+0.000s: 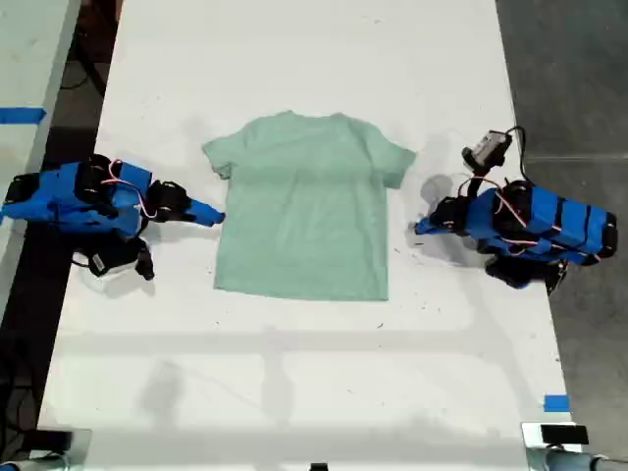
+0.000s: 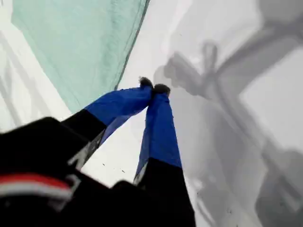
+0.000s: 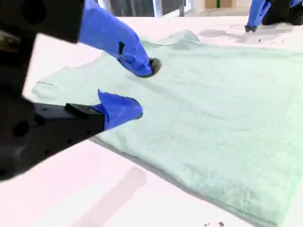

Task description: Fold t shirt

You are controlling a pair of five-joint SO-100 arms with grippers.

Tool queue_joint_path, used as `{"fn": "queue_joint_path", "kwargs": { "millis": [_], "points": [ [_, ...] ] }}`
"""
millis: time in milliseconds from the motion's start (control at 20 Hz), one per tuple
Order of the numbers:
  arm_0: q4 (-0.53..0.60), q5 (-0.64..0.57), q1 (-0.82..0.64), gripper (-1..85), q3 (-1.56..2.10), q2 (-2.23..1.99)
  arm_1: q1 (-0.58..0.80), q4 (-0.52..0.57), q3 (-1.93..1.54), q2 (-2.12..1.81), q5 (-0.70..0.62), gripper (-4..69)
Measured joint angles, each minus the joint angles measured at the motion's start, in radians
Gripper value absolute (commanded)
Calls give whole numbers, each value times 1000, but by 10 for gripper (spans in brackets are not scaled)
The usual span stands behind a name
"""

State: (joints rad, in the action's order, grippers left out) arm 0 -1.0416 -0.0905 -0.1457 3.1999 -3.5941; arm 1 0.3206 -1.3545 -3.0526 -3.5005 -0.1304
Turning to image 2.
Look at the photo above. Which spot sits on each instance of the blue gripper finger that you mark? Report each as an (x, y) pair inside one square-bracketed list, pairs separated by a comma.
[(123, 101), (159, 132)]

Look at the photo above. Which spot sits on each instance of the pale green T-shirt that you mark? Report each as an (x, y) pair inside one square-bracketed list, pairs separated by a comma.
[(78, 47)]

